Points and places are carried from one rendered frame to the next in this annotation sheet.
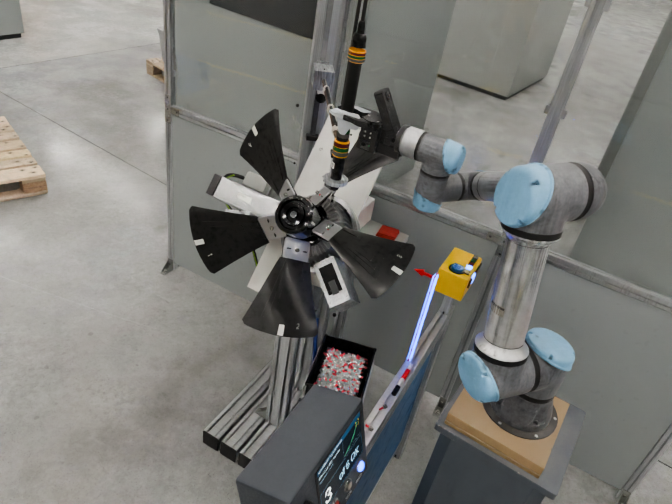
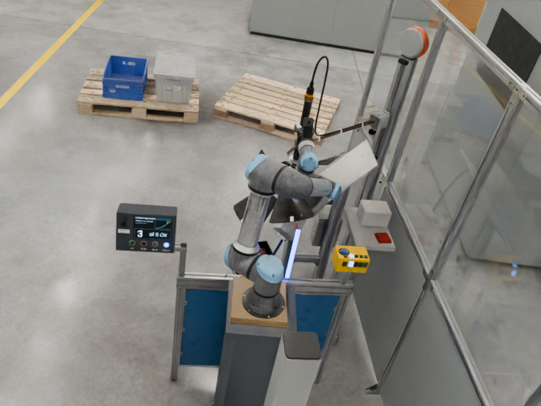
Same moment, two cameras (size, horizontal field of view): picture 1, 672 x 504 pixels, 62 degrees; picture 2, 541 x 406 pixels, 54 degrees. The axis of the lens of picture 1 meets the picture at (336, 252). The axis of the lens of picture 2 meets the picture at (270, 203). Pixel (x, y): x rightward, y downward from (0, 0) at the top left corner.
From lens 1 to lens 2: 1.93 m
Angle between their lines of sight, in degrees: 45
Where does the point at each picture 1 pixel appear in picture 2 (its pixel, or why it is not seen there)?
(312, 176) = (332, 169)
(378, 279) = (279, 216)
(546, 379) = (253, 275)
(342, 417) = (163, 213)
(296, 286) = not seen: hidden behind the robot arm
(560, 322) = (432, 362)
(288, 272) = not seen: hidden behind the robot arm
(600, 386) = not seen: outside the picture
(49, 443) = (192, 242)
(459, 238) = (415, 265)
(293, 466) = (132, 209)
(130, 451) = (212, 268)
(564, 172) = (270, 163)
